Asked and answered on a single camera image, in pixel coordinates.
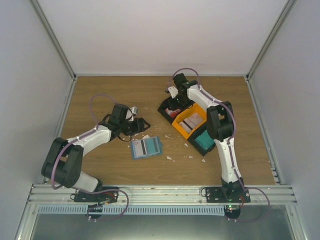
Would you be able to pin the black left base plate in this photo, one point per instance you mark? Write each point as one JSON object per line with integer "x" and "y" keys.
{"x": 109, "y": 196}

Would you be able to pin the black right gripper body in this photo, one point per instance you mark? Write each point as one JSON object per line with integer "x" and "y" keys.
{"x": 181, "y": 102}

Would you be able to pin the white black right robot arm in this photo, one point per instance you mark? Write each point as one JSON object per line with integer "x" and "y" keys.
{"x": 220, "y": 125}

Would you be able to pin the aluminium front rail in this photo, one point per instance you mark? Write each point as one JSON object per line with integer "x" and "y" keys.
{"x": 157, "y": 194}

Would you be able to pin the blue card holder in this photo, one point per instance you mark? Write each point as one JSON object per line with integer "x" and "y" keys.
{"x": 161, "y": 149}

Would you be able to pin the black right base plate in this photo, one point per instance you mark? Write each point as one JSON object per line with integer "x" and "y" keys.
{"x": 215, "y": 194}

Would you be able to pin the orange bin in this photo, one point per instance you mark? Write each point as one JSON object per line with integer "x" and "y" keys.
{"x": 195, "y": 108}

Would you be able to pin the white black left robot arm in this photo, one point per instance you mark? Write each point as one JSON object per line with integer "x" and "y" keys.
{"x": 63, "y": 163}

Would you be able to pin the grey slotted cable duct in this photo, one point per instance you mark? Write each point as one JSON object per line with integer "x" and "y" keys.
{"x": 201, "y": 210}

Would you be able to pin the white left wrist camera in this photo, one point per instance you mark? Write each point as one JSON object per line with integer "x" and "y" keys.
{"x": 131, "y": 113}

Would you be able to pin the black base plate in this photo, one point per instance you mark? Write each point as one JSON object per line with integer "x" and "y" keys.
{"x": 215, "y": 194}
{"x": 109, "y": 196}

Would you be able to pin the black bin near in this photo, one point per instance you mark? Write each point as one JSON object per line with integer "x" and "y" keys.
{"x": 192, "y": 141}

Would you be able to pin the aluminium frame post left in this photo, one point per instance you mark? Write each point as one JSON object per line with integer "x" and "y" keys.
{"x": 53, "y": 38}

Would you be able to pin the aluminium frame post right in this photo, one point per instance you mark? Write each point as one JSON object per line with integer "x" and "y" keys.
{"x": 288, "y": 6}

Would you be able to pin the aluminium frame post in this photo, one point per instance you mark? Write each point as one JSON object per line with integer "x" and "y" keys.
{"x": 53, "y": 38}
{"x": 288, "y": 6}

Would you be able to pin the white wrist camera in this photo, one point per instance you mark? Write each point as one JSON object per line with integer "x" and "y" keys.
{"x": 173, "y": 91}
{"x": 131, "y": 113}

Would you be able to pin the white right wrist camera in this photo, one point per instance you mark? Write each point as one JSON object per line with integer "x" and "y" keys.
{"x": 173, "y": 91}

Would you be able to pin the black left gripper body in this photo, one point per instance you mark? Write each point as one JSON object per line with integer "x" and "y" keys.
{"x": 130, "y": 130}

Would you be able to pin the white pink card stack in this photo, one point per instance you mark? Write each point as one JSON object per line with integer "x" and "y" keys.
{"x": 191, "y": 122}

